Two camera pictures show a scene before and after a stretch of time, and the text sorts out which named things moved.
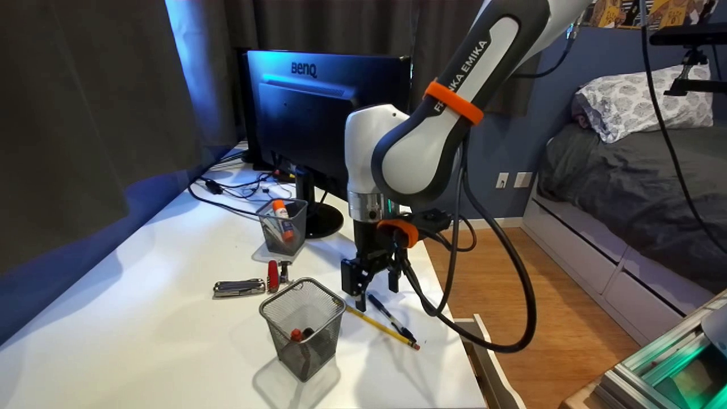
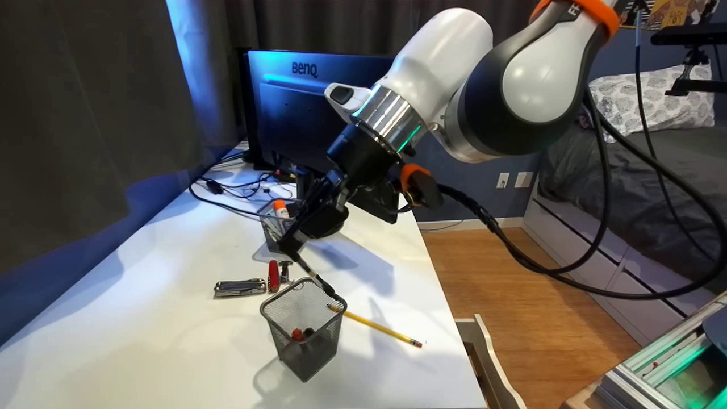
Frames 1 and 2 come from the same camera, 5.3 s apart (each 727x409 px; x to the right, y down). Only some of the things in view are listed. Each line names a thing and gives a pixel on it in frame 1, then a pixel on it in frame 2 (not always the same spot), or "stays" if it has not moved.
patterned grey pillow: (619, 104) stays
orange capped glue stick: (280, 208) stays
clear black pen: (393, 324) → (313, 276)
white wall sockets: (523, 179) stays
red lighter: (272, 276) stays
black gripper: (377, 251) → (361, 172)
